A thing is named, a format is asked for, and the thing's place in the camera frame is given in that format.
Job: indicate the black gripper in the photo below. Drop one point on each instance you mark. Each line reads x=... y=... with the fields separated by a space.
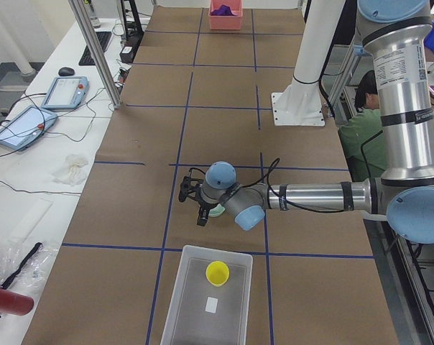
x=205 y=203

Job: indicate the black power adapter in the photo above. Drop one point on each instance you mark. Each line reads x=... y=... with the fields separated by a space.
x=126 y=55

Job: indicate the teach pendant near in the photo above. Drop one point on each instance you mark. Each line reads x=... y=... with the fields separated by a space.
x=26 y=128

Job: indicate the aluminium frame post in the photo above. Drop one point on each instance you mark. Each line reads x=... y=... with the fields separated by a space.
x=97 y=54

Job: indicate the white flat strip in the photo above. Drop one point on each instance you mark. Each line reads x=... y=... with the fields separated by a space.
x=30 y=220

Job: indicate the translucent plastic box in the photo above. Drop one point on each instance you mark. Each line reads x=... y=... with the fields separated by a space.
x=201 y=313

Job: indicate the crumpled white tissue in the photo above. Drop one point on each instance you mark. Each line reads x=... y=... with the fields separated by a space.
x=72 y=171

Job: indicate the yellow plastic cup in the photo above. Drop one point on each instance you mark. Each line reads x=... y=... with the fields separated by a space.
x=217 y=273

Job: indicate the clear plastic bag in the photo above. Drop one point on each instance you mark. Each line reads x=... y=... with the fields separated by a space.
x=26 y=266

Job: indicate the red cylinder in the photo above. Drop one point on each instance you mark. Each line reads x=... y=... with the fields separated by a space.
x=15 y=303

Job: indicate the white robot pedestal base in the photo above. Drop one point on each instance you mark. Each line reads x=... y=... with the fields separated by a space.
x=300 y=104

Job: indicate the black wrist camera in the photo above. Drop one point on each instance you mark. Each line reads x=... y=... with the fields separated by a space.
x=190 y=187

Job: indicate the purple cloth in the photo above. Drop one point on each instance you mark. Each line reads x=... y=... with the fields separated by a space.
x=224 y=11

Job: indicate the pink plastic bin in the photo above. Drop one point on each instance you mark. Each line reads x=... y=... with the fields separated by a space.
x=226 y=23

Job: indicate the black computer mouse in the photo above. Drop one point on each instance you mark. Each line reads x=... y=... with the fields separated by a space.
x=66 y=71

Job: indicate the green ceramic bowl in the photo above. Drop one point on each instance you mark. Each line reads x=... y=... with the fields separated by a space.
x=217 y=211

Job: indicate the teach pendant far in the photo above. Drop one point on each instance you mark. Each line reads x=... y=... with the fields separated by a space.
x=66 y=93

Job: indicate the teach pendant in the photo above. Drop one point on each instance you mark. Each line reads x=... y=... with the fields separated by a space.
x=66 y=93
x=26 y=128

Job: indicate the person in green shirt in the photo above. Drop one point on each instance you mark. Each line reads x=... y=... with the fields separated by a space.
x=387 y=139

